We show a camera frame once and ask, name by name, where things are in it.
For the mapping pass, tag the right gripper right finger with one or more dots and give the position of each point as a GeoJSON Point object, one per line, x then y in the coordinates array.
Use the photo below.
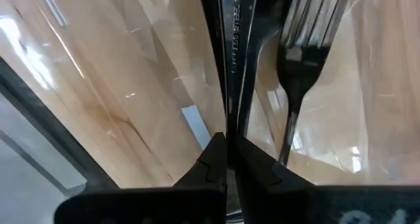
{"type": "Point", "coordinates": [311, 207]}

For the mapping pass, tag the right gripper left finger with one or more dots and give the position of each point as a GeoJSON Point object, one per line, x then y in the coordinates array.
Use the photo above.
{"type": "Point", "coordinates": [147, 207]}

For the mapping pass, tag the black fork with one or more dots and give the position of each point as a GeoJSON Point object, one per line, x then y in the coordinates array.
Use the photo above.
{"type": "Point", "coordinates": [298, 73]}

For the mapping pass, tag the clear plastic bin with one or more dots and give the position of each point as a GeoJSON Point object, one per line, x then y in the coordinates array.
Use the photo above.
{"type": "Point", "coordinates": [98, 86]}

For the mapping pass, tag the black aluminium table frame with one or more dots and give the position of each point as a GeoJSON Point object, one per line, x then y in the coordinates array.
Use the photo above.
{"type": "Point", "coordinates": [49, 125]}

